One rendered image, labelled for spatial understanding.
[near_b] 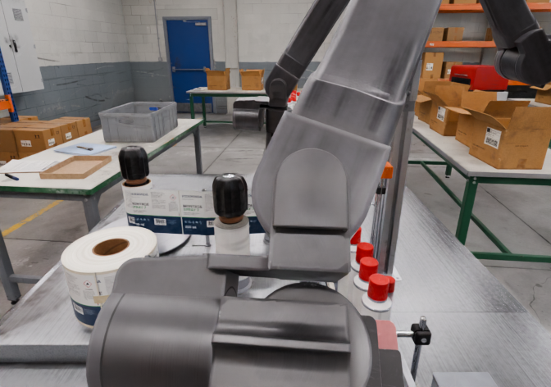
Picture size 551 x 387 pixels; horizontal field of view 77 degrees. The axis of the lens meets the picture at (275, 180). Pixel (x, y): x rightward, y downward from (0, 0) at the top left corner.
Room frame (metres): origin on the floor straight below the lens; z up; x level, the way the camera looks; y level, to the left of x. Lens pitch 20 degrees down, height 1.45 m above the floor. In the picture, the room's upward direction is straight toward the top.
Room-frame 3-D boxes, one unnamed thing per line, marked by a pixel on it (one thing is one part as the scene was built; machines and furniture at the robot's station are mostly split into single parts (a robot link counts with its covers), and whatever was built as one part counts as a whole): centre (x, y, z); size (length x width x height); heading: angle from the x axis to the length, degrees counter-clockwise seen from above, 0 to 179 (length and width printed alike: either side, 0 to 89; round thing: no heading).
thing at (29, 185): (2.59, 1.19, 0.40); 1.90 x 0.75 x 0.80; 174
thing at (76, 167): (1.92, 1.14, 0.82); 0.34 x 0.24 x 0.03; 0
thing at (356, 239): (0.68, -0.17, 0.98); 0.05 x 0.05 x 0.20
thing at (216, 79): (6.55, 1.04, 0.97); 0.47 x 0.41 x 0.37; 170
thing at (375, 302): (0.50, -0.18, 0.98); 0.05 x 0.05 x 0.20
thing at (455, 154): (2.99, -1.65, 0.39); 2.20 x 0.80 x 0.78; 174
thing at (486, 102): (2.55, -1.56, 0.96); 0.53 x 0.45 x 0.37; 86
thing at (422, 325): (0.51, -0.25, 0.91); 0.07 x 0.03 x 0.16; 90
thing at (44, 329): (0.96, 0.27, 0.86); 0.80 x 0.67 x 0.05; 0
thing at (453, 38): (7.45, -4.21, 1.26); 2.78 x 0.61 x 2.51; 84
